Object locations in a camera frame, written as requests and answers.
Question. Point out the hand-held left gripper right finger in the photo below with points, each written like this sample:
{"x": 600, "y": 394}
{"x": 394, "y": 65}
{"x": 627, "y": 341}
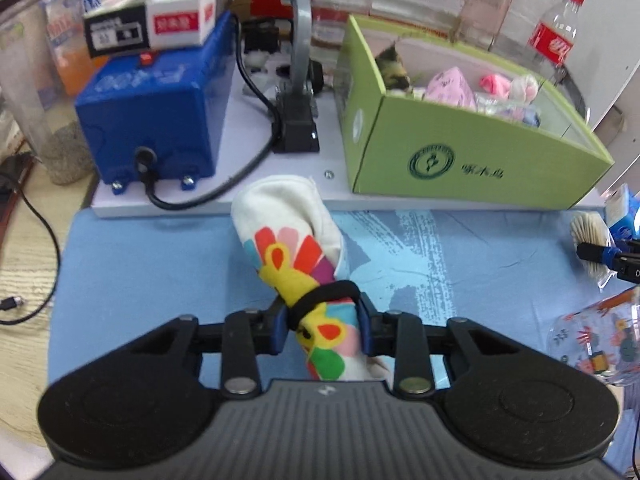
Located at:
{"x": 367, "y": 327}

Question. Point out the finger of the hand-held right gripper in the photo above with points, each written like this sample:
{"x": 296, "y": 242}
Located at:
{"x": 597, "y": 254}

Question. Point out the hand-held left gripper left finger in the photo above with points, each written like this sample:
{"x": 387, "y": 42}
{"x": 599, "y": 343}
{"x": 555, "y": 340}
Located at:
{"x": 277, "y": 332}

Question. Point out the bag of cotton swabs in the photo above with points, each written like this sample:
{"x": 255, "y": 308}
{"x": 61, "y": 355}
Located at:
{"x": 590, "y": 232}

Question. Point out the white floral cloth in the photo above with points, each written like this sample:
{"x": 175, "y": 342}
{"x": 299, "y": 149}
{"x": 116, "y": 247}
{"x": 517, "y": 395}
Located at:
{"x": 280, "y": 220}

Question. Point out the green cardboard box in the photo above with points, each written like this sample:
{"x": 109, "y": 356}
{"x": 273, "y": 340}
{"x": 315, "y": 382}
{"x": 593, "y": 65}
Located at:
{"x": 475, "y": 160}

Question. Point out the blue tissue pack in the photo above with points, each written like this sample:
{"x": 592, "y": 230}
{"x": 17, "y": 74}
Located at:
{"x": 625, "y": 210}

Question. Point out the clear bag of printed cloth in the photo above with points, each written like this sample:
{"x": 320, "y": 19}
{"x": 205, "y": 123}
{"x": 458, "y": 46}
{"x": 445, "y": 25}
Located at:
{"x": 595, "y": 335}

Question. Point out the blue table mat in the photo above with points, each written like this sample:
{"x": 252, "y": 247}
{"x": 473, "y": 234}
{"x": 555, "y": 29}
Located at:
{"x": 150, "y": 270}

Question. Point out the white base board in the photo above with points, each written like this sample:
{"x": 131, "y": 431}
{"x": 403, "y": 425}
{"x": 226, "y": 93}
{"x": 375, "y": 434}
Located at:
{"x": 300, "y": 180}

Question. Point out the pale blue sock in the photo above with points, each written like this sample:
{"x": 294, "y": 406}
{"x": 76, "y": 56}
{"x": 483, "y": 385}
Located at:
{"x": 525, "y": 116}

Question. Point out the white and pink sock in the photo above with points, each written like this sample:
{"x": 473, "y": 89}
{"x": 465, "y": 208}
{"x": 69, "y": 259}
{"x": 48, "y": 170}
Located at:
{"x": 525, "y": 87}

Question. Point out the plastic cola bottle red label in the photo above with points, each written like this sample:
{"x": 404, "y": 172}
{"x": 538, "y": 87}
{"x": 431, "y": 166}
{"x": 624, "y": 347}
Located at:
{"x": 552, "y": 45}

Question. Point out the pink patterned cloth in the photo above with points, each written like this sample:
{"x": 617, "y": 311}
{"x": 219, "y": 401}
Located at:
{"x": 450, "y": 87}

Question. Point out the blue machine box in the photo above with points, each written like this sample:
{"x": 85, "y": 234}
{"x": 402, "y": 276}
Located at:
{"x": 150, "y": 110}

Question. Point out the calico cat plush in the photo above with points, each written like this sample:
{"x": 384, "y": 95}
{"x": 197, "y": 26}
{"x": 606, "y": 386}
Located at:
{"x": 392, "y": 67}

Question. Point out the glass jar pink lid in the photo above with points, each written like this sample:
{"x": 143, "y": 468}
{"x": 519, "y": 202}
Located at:
{"x": 485, "y": 10}

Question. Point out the small black block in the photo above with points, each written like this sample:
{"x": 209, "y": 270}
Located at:
{"x": 260, "y": 35}

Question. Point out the clear plastic container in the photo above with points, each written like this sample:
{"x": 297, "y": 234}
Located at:
{"x": 45, "y": 100}

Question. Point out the black and white small box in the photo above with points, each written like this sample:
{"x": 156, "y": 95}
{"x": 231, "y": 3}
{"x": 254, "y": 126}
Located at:
{"x": 180, "y": 15}

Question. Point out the orange packet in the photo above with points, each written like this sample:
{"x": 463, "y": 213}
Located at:
{"x": 70, "y": 65}

